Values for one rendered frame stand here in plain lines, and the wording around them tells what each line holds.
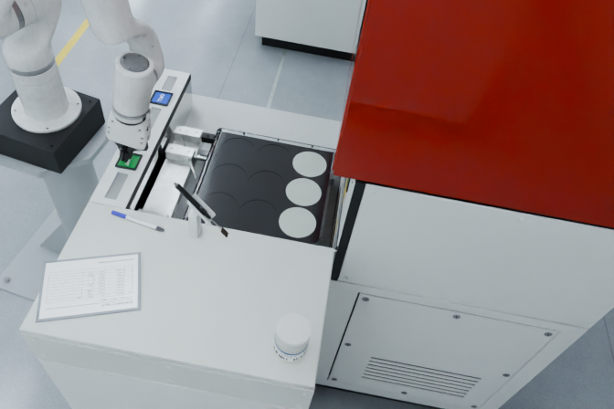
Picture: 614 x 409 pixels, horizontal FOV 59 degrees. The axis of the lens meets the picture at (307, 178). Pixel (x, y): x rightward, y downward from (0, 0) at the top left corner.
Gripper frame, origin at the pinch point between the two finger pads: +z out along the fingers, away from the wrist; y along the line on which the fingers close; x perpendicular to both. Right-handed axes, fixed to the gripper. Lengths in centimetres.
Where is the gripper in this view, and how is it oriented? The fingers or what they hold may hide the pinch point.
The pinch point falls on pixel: (126, 152)
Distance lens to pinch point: 149.5
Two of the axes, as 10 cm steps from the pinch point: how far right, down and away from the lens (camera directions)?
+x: -1.5, 7.4, -6.6
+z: -3.1, 6.0, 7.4
